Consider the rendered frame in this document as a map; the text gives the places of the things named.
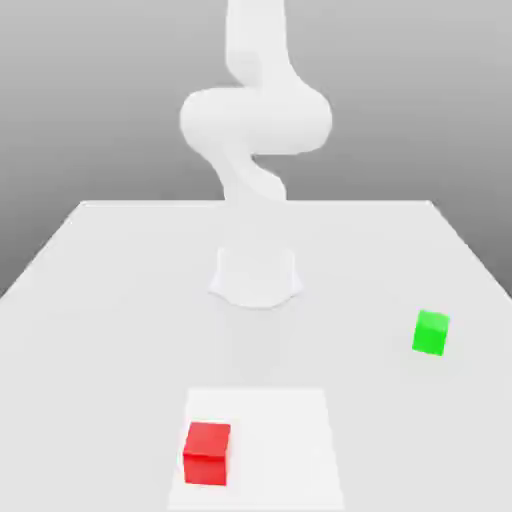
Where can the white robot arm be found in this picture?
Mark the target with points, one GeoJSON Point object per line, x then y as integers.
{"type": "Point", "coordinates": [256, 120]}

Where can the small green cube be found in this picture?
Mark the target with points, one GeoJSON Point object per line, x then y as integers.
{"type": "Point", "coordinates": [430, 332]}

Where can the small red cube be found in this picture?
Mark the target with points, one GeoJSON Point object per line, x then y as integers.
{"type": "Point", "coordinates": [206, 454]}

